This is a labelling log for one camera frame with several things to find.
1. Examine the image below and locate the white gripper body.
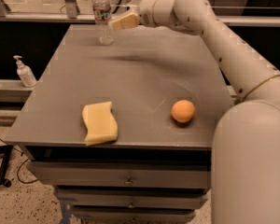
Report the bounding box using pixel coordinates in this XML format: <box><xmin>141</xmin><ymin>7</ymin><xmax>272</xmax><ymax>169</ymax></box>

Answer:
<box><xmin>138</xmin><ymin>0</ymin><xmax>177</xmax><ymax>27</ymax></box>

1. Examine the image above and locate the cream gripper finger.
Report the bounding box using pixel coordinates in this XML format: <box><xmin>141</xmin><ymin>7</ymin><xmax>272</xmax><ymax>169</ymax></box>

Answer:
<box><xmin>108</xmin><ymin>12</ymin><xmax>140</xmax><ymax>31</ymax></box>

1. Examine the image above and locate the clear plastic water bottle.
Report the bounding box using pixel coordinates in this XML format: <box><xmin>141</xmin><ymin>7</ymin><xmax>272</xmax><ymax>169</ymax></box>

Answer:
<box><xmin>91</xmin><ymin>0</ymin><xmax>114</xmax><ymax>46</ymax></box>

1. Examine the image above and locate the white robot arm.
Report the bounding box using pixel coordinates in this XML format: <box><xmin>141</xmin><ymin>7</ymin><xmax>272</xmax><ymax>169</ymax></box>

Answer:
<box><xmin>109</xmin><ymin>0</ymin><xmax>280</xmax><ymax>224</ymax></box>

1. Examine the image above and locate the white pump dispenser bottle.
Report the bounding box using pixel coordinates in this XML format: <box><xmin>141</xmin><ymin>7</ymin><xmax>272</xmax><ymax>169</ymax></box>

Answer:
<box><xmin>13</xmin><ymin>55</ymin><xmax>36</xmax><ymax>88</ymax></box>

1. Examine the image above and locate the orange fruit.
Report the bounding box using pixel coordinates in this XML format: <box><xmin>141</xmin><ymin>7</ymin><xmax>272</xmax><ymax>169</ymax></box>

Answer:
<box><xmin>171</xmin><ymin>100</ymin><xmax>195</xmax><ymax>123</ymax></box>

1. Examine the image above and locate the yellow sponge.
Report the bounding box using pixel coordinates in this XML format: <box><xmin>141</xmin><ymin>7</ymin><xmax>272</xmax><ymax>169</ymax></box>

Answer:
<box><xmin>82</xmin><ymin>102</ymin><xmax>119</xmax><ymax>146</ymax></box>

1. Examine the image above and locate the grey drawer cabinet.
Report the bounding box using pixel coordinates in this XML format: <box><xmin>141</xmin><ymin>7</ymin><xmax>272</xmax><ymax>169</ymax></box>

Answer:
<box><xmin>7</xmin><ymin>25</ymin><xmax>231</xmax><ymax>224</ymax></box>

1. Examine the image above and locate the black stand leg with caster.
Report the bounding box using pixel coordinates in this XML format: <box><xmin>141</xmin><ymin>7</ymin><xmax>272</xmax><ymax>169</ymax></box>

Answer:
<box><xmin>0</xmin><ymin>146</ymin><xmax>12</xmax><ymax>188</ymax></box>

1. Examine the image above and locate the metal window railing frame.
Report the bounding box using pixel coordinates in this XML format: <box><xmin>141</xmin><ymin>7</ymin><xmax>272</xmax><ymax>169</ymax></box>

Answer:
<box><xmin>0</xmin><ymin>0</ymin><xmax>280</xmax><ymax>28</ymax></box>

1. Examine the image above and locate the black floor cable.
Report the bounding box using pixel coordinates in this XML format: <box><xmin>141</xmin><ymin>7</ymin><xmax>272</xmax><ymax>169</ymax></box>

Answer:
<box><xmin>0</xmin><ymin>130</ymin><xmax>39</xmax><ymax>186</ymax></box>

